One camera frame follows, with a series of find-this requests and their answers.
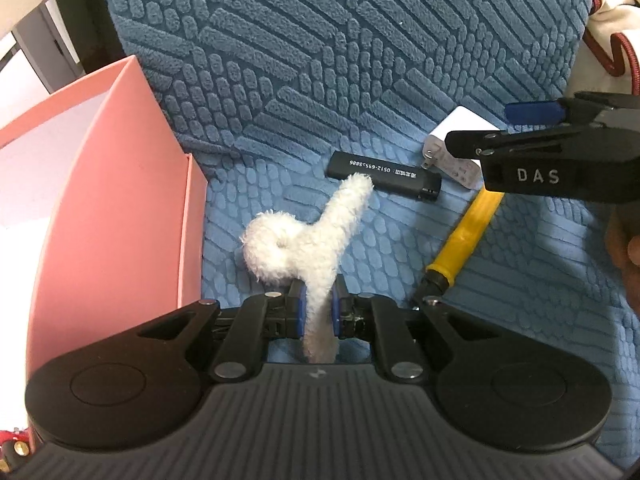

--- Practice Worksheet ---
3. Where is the white fluffy hair clip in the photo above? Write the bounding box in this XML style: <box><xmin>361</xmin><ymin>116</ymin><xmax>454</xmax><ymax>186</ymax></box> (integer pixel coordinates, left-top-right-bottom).
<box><xmin>241</xmin><ymin>174</ymin><xmax>373</xmax><ymax>364</ymax></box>

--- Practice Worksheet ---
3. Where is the white power adapter plug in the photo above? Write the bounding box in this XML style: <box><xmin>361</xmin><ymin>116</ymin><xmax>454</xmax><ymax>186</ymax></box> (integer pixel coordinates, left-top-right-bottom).
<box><xmin>422</xmin><ymin>106</ymin><xmax>498</xmax><ymax>190</ymax></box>

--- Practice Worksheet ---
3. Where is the yellow handled screwdriver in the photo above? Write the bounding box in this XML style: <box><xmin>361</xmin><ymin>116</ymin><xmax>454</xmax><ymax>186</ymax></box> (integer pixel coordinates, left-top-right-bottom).
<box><xmin>410</xmin><ymin>188</ymin><xmax>504</xmax><ymax>307</ymax></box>

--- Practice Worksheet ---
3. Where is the black lighter with white text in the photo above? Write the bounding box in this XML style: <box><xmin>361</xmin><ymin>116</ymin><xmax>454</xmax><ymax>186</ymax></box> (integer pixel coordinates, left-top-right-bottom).
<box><xmin>326</xmin><ymin>151</ymin><xmax>442</xmax><ymax>202</ymax></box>

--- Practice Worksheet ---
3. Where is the red toy figure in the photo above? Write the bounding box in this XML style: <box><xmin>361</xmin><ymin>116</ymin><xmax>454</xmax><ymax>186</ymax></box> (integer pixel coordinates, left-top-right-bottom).
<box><xmin>0</xmin><ymin>428</ymin><xmax>32</xmax><ymax>474</ymax></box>

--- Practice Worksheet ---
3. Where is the person's right hand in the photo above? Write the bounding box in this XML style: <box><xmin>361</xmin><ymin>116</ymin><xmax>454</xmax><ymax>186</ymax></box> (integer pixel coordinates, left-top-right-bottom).
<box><xmin>604</xmin><ymin>208</ymin><xmax>640</xmax><ymax>314</ymax></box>

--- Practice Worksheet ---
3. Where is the pink storage box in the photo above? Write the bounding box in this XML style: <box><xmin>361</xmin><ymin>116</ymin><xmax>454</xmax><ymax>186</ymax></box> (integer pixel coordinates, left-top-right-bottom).
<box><xmin>1</xmin><ymin>56</ymin><xmax>207</xmax><ymax>430</ymax></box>

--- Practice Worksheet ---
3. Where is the white chair with black frame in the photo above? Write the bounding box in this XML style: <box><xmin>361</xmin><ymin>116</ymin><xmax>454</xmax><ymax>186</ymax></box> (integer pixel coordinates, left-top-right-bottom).
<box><xmin>1</xmin><ymin>0</ymin><xmax>125</xmax><ymax>74</ymax></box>

